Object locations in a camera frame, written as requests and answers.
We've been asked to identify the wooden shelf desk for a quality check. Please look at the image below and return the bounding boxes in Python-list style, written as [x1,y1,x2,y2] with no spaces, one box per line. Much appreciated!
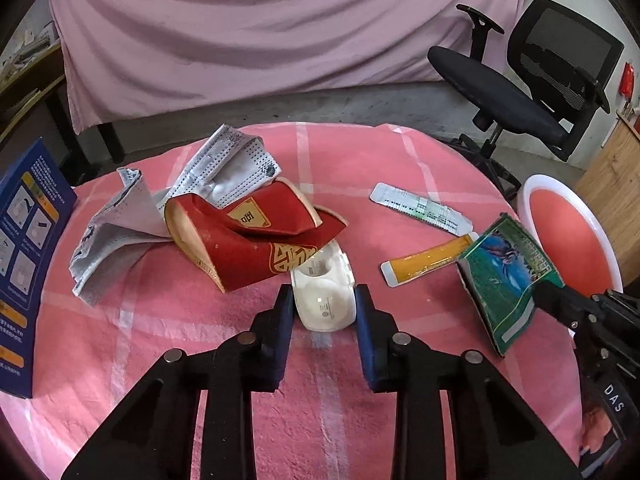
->
[0,40,126,181]

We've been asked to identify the orange bin with white rim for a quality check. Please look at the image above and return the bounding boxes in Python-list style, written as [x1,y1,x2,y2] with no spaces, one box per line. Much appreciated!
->
[517,174,625,297]

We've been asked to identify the crushed red paper cup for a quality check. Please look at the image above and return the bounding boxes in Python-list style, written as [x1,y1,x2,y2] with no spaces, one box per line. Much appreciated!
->
[165,177,322,241]
[167,195,348,293]

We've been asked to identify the red hanging bag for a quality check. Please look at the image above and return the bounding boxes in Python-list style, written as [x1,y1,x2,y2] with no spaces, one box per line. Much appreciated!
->
[619,61,637,97]

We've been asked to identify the white plastic case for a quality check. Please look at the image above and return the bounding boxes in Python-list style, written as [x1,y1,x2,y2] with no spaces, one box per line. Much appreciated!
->
[290,239,358,332]

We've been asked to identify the blue cardboard box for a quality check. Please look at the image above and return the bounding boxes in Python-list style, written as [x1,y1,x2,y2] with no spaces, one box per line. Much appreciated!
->
[0,139,80,400]

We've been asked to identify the black office chair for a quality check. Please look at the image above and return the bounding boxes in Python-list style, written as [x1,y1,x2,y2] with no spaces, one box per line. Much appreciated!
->
[427,0,626,201]

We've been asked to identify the yellow sachet tube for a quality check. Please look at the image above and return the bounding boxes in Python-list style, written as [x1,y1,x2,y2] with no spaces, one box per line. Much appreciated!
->
[381,232,480,288]

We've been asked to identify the stack of books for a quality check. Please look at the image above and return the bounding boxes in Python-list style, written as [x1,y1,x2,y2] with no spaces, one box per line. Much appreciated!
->
[0,25,56,68]

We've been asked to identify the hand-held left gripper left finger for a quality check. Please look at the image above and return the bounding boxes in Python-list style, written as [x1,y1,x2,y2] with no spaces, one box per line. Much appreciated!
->
[60,284,296,480]

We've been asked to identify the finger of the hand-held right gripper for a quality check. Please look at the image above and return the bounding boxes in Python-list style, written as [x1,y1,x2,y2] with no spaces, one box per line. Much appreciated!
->
[532,280,608,333]

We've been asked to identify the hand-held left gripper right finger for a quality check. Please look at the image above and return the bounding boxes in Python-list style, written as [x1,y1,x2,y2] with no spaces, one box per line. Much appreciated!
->
[354,284,583,480]

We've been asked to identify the grey face mask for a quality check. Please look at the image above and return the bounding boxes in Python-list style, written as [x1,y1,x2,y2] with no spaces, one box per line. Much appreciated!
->
[155,124,281,211]
[70,167,173,307]

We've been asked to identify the pink hanging sheet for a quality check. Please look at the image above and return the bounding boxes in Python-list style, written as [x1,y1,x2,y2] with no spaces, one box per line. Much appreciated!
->
[47,0,538,135]

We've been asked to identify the green packet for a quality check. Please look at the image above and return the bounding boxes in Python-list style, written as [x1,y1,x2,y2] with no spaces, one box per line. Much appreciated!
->
[456,213,566,358]

